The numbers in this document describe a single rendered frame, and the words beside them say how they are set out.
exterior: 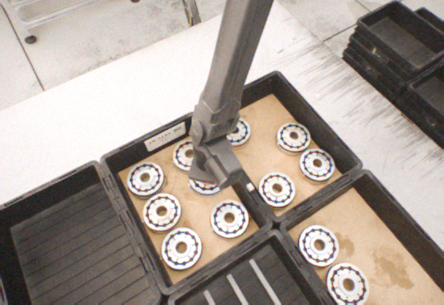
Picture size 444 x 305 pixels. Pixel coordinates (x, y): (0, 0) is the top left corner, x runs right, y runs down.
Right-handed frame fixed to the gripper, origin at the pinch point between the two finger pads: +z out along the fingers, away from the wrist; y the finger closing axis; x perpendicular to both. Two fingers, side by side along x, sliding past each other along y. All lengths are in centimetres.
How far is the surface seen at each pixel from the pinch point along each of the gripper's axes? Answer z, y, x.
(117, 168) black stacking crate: 9.5, -1.2, 26.8
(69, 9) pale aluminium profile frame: 87, 130, 140
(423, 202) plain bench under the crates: 23, 16, -68
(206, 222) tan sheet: 10.8, -9.8, -1.9
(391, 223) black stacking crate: 7, 1, -50
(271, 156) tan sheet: 11.2, 14.2, -16.0
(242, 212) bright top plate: 7.8, -5.7, -10.8
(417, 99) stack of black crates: 50, 81, -83
